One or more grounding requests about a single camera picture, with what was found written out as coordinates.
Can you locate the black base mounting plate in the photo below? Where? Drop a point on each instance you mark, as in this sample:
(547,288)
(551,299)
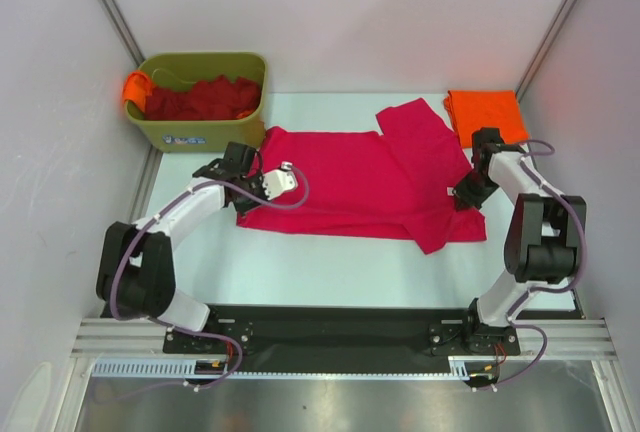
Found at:
(341,338)

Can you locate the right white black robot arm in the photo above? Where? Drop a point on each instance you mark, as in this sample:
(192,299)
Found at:
(545,246)

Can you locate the pink t shirt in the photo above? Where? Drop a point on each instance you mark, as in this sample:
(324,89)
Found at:
(392,183)

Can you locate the olive green plastic bin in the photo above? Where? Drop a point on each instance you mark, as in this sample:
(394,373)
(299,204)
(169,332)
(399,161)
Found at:
(179,72)

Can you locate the folded orange t shirt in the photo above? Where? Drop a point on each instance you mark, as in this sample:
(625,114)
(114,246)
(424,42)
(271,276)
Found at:
(470,111)

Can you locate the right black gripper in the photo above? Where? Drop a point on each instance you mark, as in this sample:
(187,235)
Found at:
(465,199)

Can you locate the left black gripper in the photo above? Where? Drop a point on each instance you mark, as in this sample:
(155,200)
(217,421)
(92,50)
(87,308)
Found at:
(256,178)

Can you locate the slotted cable duct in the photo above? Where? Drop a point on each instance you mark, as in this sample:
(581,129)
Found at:
(443,368)

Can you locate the orange cloth on bin rim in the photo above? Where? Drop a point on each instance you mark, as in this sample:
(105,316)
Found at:
(137,87)

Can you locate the dark red t shirt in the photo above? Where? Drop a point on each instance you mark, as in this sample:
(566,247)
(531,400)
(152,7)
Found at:
(216,100)

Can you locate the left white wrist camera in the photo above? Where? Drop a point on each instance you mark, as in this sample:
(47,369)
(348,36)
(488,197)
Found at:
(279,181)

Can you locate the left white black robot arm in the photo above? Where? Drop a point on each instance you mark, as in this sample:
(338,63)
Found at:
(137,276)

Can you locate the aluminium frame rail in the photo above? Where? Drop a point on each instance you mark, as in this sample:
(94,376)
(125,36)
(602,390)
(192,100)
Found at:
(100,337)

